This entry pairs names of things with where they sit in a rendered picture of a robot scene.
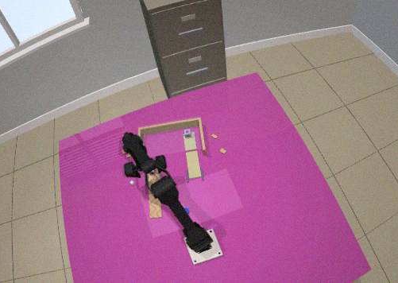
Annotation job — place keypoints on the pale yellow flat strip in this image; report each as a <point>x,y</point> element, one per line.
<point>193,165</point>

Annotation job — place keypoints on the tan strip with purple zigzag lines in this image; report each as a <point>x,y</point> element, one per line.
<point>154,204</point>

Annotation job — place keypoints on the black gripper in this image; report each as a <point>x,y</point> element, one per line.
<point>132,171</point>

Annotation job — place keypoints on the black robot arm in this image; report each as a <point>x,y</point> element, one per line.
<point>166,192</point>

